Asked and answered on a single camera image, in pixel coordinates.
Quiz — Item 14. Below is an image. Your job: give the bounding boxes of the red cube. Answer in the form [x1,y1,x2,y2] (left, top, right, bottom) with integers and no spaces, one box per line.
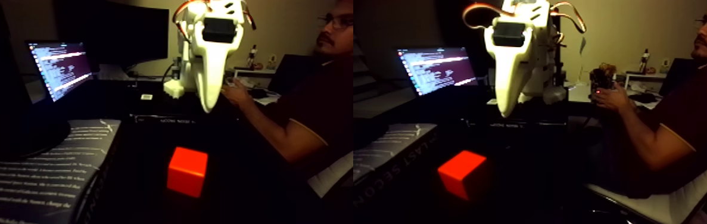
[167,147,209,198]

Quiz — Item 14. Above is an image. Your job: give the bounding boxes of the dark leader arm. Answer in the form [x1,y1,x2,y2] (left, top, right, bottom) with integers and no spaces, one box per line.
[589,63,618,101]

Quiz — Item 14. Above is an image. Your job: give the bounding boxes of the person's hand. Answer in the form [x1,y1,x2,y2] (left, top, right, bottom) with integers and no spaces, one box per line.
[593,84,631,113]

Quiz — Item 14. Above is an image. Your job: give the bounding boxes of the thin black lettered book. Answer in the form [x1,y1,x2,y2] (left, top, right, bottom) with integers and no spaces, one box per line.
[129,113,220,126]

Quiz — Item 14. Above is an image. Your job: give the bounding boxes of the black computer monitor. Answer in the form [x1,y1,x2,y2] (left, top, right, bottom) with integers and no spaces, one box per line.
[56,0,170,70]

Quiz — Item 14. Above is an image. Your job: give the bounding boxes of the open laptop with lit screen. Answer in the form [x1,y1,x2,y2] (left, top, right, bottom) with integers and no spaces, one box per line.
[26,41,95,104]

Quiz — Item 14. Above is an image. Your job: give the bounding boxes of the black book with printed text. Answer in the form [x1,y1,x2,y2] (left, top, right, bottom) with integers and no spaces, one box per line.
[0,119,123,224]

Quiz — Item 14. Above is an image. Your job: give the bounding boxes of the person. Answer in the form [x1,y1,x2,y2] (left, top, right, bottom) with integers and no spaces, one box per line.
[592,0,707,200]

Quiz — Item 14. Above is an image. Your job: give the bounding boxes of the white office chair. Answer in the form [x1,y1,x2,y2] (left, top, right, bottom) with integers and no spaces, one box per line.
[584,141,707,224]

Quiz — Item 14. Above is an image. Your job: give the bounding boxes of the orange servo cable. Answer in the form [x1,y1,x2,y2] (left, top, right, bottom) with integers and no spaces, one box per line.
[172,0,207,40]

